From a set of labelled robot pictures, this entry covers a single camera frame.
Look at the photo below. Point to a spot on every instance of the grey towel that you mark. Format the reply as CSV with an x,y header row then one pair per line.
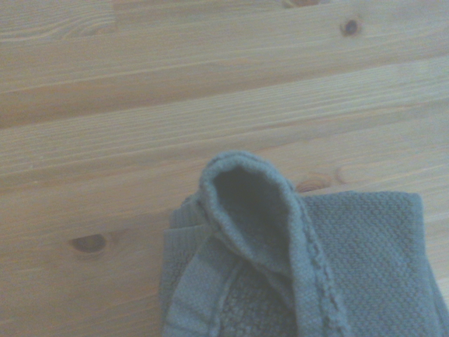
x,y
358,252

